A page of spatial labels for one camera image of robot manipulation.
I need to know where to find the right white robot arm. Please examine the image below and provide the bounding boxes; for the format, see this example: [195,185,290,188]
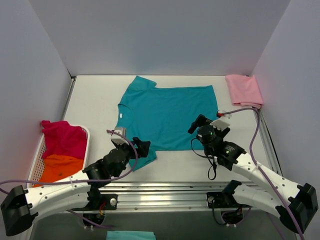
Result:
[188,113,319,234]

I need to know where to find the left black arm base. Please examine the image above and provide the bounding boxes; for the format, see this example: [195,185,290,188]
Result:
[72,188,118,211]

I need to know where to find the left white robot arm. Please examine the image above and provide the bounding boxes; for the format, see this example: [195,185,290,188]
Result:
[0,137,151,237]

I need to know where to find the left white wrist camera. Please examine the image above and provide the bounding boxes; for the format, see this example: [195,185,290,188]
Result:
[106,126,127,141]

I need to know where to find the white perforated basket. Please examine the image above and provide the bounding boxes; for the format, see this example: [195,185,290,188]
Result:
[28,125,91,183]

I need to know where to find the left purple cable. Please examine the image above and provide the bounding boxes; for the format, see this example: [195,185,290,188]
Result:
[0,128,138,230]

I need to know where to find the aluminium mounting rail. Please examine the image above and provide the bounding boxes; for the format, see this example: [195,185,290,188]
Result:
[26,181,301,216]

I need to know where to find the teal t-shirt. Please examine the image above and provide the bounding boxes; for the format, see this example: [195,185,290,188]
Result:
[116,76,218,171]

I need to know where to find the folded pink t-shirt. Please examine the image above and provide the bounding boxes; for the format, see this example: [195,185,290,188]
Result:
[225,74,264,109]

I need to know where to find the teal folded cloth bottom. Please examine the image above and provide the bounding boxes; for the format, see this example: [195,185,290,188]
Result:
[106,230,156,240]

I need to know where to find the crimson red t-shirt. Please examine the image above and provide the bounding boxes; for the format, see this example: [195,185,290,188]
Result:
[40,120,87,160]

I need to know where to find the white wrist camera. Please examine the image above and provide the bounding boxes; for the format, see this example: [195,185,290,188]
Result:
[106,126,127,141]
[209,111,232,131]

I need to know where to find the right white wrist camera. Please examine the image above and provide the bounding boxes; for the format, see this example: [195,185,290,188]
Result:
[209,111,232,131]

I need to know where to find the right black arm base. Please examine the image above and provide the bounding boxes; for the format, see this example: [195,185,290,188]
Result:
[206,180,249,209]

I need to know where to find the orange t-shirt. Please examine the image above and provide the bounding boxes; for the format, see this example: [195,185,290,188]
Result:
[38,154,84,183]

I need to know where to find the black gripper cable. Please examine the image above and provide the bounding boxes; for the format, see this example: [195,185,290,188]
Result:
[190,137,218,181]

